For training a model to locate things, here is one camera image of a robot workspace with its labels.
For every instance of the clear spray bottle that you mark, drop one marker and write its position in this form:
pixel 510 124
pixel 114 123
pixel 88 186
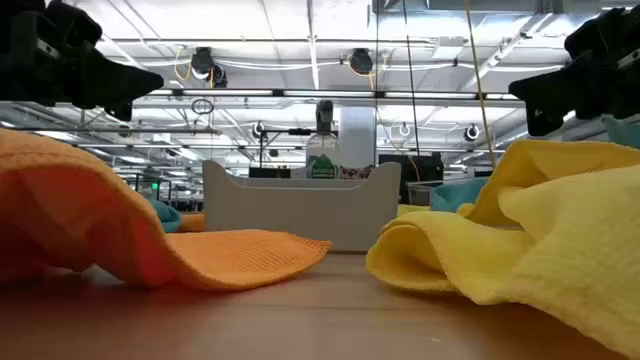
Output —
pixel 323 150

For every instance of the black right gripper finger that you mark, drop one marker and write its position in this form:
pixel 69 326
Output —
pixel 547 97

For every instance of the yellow microfiber towel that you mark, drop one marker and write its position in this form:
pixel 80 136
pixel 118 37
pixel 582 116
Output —
pixel 550 260
pixel 412 210

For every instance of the long fluorescent light strip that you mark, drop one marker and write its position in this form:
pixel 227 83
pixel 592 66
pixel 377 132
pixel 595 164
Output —
pixel 325 93

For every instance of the black cabinet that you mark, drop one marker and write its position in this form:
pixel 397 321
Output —
pixel 400 170

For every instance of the white plastic basket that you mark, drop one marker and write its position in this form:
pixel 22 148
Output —
pixel 300 215

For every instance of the clear plastic container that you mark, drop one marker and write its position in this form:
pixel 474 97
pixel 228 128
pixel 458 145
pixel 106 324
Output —
pixel 419 192

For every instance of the white pillar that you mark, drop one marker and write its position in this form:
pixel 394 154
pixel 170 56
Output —
pixel 357 135

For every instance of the orange microfiber towel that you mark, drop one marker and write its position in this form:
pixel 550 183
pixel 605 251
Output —
pixel 195 223
pixel 75 200

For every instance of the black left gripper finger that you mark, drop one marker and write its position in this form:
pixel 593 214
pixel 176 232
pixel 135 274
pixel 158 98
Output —
pixel 115 82

